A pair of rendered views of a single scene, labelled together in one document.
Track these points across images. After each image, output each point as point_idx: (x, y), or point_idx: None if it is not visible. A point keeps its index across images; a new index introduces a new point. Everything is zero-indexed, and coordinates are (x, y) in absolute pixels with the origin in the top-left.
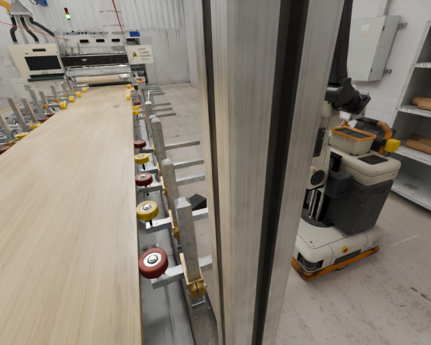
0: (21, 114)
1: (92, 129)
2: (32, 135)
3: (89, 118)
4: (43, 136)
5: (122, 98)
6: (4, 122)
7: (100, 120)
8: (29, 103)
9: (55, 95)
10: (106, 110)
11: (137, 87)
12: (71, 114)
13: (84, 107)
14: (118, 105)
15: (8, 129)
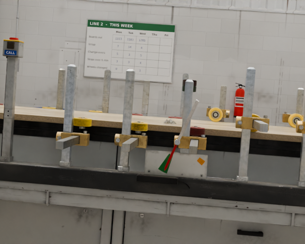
0: (107, 96)
1: (2, 109)
2: (31, 107)
3: (87, 114)
4: (16, 107)
5: (298, 134)
6: (58, 90)
7: (53, 113)
8: (148, 88)
9: (296, 109)
10: (138, 120)
11: (183, 84)
12: (143, 117)
13: (211, 123)
14: (173, 121)
15: (58, 99)
